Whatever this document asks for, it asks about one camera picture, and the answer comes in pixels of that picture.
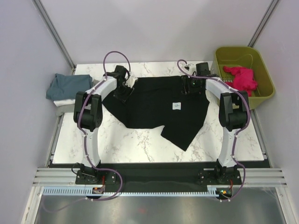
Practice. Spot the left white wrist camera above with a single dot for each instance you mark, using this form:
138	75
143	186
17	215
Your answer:
131	81

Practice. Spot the black t shirt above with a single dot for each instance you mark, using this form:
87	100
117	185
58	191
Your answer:
161	101

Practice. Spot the left aluminium corner post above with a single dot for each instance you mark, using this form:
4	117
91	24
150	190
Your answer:
53	31

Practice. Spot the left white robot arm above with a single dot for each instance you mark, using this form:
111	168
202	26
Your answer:
88	112

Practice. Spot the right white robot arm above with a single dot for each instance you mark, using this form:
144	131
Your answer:
234	114

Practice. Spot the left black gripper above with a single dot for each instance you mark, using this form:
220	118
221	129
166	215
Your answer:
124	98

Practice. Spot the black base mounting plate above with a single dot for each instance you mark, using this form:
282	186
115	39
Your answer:
158	176

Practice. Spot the olive green plastic tub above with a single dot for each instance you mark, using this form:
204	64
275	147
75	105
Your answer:
234	56

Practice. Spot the aluminium corner post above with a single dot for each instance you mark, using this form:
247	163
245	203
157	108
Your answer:
263	22
53	31

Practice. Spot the folded white t shirt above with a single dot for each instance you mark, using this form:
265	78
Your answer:
64	102

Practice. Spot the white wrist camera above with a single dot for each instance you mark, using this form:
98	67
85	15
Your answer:
189	66
131	81

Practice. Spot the pink t shirt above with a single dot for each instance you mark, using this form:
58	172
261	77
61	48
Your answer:
243	79

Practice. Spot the folded teal t shirt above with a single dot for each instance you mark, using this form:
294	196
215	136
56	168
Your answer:
66	87

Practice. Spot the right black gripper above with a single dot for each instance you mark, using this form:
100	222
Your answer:
186	81

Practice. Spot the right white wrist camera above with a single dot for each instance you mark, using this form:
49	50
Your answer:
189	66

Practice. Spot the white slotted cable duct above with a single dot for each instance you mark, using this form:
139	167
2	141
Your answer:
104	191

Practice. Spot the aluminium frame rail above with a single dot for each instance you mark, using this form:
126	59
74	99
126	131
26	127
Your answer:
255	177

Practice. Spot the right aluminium corner post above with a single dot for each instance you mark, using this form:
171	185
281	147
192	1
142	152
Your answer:
263	22

